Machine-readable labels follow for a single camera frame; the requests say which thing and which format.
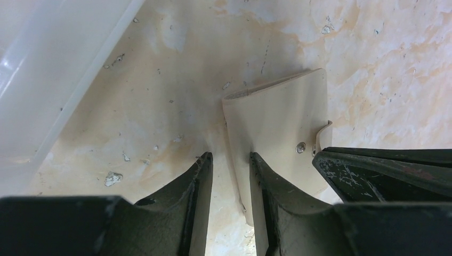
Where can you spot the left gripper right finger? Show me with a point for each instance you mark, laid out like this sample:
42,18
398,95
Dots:
288,221

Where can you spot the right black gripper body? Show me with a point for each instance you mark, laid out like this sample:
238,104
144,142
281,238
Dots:
386,175

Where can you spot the white plastic card box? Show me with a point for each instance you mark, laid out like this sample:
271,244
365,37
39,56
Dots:
51,51

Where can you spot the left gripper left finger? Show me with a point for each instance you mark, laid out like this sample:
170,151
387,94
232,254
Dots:
171,221

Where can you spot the beige card holder wallet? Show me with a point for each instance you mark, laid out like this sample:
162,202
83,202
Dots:
286,122

